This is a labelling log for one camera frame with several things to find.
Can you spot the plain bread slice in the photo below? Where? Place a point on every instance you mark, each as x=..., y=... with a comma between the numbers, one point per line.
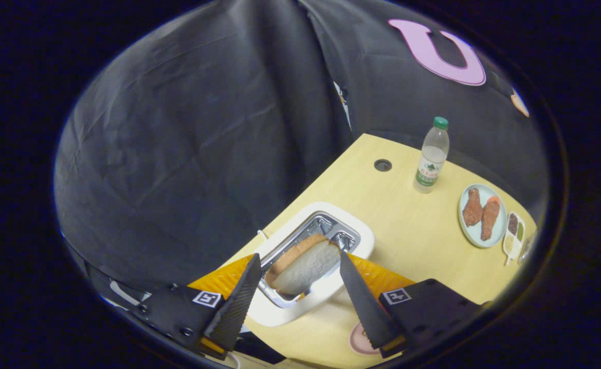
x=305, y=266

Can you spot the white toaster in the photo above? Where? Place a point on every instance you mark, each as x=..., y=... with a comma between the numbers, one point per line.
x=354, y=241

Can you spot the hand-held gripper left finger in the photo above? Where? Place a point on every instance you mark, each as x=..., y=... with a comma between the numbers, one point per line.
x=236, y=302

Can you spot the black backdrop cloth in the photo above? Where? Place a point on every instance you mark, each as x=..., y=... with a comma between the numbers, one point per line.
x=192, y=154

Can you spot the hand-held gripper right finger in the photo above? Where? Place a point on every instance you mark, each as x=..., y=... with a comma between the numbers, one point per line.
x=364, y=302

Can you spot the clear utensil holder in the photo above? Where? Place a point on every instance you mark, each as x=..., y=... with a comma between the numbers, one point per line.
x=528, y=246

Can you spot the clear plastic water bottle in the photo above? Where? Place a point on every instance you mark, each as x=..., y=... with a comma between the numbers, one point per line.
x=431, y=164

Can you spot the pale green oval plate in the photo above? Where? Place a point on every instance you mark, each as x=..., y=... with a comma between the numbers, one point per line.
x=484, y=241

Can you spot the pink round plate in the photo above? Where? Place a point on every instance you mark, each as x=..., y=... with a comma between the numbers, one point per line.
x=359, y=343

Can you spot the orange carrot slice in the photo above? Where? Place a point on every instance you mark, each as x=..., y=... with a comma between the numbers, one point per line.
x=494, y=200

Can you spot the brown meat patty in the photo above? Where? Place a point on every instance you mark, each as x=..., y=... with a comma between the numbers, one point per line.
x=472, y=210
x=490, y=220

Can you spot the white divided grain dish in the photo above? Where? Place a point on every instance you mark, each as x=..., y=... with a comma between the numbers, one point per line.
x=513, y=233

